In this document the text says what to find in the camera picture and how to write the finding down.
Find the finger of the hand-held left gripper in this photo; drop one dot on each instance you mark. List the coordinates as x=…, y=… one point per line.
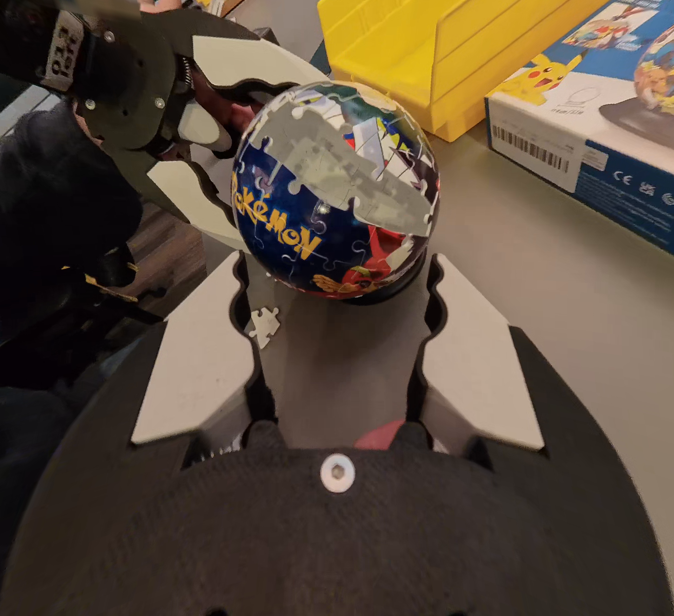
x=247, y=60
x=181, y=184

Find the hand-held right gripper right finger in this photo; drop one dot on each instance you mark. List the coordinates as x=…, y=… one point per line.
x=474, y=363

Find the plain white puzzle piece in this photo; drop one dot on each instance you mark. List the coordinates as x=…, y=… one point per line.
x=266, y=326

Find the yellow plastic bin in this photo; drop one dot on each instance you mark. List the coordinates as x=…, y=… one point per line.
x=389, y=36

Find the person's right hand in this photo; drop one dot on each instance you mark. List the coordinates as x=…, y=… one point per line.
x=379, y=437

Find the blue puzzle box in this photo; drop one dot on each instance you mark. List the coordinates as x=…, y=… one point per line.
x=621, y=184

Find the colourful puzzle ball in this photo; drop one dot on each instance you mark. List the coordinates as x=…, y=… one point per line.
x=295, y=226

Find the black ball stand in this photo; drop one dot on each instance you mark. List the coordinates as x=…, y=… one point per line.
x=389, y=294

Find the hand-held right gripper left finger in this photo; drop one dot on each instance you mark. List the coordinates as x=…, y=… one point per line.
x=200, y=363

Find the person's left hand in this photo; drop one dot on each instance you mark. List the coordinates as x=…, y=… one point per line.
x=231, y=113

